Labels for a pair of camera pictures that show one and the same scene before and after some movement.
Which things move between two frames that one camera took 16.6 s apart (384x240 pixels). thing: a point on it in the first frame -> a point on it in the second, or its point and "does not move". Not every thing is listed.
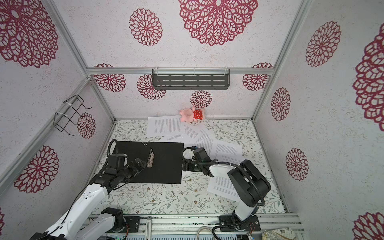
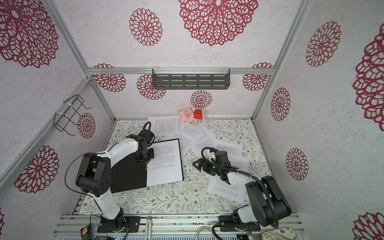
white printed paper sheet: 223,186 does not move
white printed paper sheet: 164,125 does not move
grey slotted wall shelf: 189,78 does not move
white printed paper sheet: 228,152 -> 165,167
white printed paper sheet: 196,135 does not move
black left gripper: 138,162 -> 152,155
